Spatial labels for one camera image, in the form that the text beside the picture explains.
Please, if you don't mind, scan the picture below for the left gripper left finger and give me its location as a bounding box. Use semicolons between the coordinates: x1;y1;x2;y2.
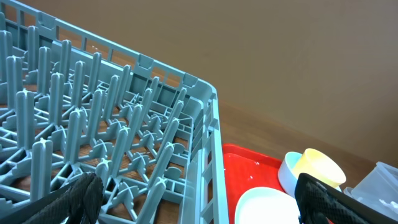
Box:
1;172;104;224

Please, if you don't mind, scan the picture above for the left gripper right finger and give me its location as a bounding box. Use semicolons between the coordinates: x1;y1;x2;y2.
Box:
295;173;397;224

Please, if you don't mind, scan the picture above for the yellow plastic cup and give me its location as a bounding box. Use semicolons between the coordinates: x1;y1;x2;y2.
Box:
292;148;346;188

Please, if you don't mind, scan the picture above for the clear plastic waste bin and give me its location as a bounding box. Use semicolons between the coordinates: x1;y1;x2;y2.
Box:
343;162;397;220

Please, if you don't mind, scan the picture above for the grey plastic dishwasher rack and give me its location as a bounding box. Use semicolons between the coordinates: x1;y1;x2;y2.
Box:
1;1;229;223

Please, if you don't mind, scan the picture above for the light blue bowl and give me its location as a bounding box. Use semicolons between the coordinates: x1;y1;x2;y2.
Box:
277;151;341;197

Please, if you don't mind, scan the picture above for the light blue round plate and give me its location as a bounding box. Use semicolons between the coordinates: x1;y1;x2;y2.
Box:
234;187;300;224

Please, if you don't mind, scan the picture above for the red plastic serving tray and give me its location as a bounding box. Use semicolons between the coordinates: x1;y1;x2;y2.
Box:
222;144;283;223

